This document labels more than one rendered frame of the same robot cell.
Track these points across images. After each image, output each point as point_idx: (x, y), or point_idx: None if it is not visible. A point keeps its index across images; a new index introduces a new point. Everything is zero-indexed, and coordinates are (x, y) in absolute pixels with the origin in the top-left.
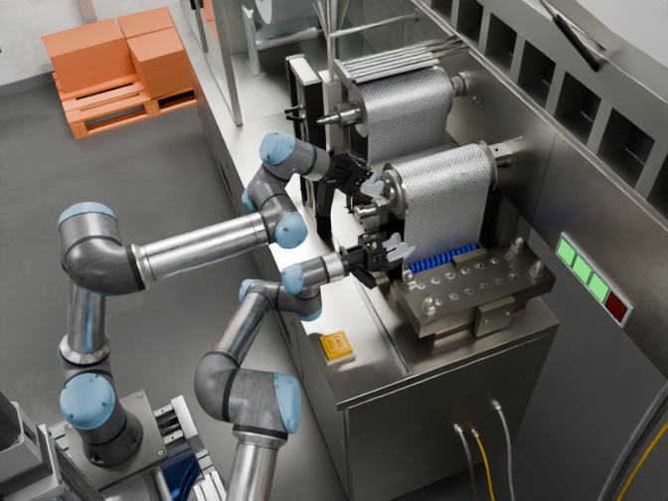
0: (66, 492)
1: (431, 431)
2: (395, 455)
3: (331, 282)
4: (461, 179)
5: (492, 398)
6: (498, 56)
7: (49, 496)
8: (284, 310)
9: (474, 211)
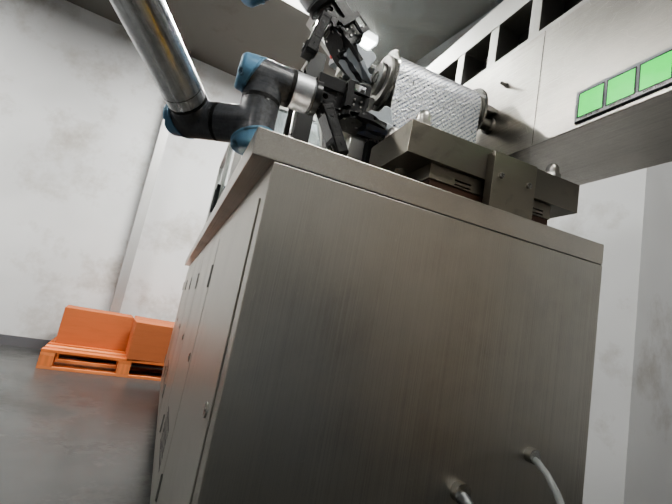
0: None
1: (405, 436)
2: (316, 483)
3: (296, 92)
4: (453, 83)
5: (519, 400)
6: None
7: None
8: (219, 119)
9: (465, 135)
